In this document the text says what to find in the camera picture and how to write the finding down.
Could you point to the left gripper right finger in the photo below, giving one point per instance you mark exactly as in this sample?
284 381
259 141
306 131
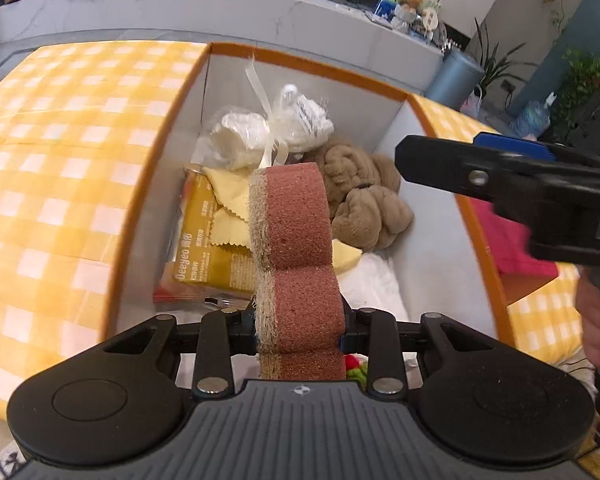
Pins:
374 333

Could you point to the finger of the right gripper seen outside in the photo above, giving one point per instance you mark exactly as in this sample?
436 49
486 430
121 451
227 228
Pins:
510 144

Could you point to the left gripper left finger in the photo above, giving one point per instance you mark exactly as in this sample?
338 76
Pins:
226 353

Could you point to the white tissue cloth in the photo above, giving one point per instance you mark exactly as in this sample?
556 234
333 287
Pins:
372 284

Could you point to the bear-shaped brown sponge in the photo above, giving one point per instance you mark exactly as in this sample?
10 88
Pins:
299 313

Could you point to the snack packet orange foil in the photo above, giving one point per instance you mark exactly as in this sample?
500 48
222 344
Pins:
196 270

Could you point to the brown plush knot toy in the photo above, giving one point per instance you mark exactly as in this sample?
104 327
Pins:
365 209

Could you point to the yellow cleaning cloth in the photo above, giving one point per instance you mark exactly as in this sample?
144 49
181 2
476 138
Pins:
230 209

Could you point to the clear bag with white items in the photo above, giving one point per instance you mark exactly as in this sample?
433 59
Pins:
290 124

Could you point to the person's right hand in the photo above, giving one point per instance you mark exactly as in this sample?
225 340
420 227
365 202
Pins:
587 302

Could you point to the water bottle with pump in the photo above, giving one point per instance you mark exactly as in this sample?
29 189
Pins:
534 119

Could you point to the pink woven basket bag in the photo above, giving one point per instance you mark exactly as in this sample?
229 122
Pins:
472 105

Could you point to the red box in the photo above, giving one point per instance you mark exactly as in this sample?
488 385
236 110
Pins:
507 241

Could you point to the tall snake plant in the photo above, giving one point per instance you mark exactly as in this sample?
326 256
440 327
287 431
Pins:
495 65

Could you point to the blue-grey trash bin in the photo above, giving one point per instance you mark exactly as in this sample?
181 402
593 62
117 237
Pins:
458 75

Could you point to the bushy plant on cabinet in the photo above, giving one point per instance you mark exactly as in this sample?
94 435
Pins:
581 81

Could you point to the orange storage box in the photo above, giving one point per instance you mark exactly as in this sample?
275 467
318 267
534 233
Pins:
512 326

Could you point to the green poster card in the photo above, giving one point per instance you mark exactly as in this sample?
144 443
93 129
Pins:
421 17

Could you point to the white marble tv console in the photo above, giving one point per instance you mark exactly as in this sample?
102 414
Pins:
320 27

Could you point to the yellow checkered tablecloth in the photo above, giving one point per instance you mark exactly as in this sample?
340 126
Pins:
94 139

